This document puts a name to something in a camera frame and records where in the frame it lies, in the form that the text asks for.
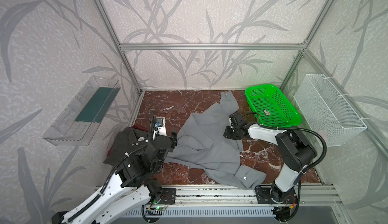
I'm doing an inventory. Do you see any grey long sleeve shirt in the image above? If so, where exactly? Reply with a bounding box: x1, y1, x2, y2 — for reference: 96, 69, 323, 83
165, 92, 266, 189

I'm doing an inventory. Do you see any green plastic basket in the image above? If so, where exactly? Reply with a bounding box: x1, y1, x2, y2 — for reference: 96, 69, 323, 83
245, 84, 302, 128

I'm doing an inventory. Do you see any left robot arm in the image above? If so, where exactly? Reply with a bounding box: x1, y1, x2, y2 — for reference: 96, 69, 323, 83
52, 133, 177, 224

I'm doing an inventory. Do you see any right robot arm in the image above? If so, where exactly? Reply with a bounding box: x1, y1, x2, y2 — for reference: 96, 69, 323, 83
224, 112, 320, 203

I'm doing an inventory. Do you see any dark striped folded shirt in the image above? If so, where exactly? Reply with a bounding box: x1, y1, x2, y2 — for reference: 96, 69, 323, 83
103, 127, 148, 166

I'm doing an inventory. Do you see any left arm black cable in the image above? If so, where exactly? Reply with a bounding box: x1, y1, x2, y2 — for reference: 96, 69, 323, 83
66, 108, 156, 224

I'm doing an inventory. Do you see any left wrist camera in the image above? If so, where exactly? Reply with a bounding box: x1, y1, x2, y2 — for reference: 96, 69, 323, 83
153, 117, 167, 140

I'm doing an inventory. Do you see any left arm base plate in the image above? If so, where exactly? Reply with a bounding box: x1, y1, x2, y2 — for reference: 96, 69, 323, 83
148, 188, 177, 205

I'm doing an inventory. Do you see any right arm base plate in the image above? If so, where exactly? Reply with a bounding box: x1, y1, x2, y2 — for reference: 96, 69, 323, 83
254, 186, 299, 205

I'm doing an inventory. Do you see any clear plastic wall tray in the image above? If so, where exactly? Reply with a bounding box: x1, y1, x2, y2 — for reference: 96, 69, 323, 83
42, 76, 121, 146

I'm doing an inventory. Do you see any white wire mesh basket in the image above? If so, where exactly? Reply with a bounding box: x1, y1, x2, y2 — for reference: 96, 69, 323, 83
294, 73, 367, 147

